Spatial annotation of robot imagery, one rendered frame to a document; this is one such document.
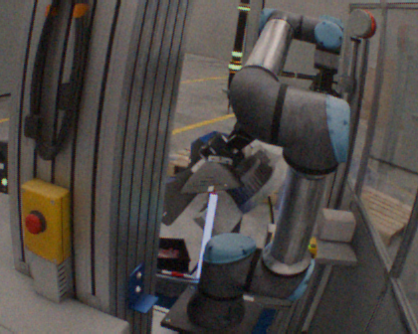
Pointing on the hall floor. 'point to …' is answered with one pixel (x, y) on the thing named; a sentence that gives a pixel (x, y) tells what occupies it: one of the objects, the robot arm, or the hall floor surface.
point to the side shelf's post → (309, 298)
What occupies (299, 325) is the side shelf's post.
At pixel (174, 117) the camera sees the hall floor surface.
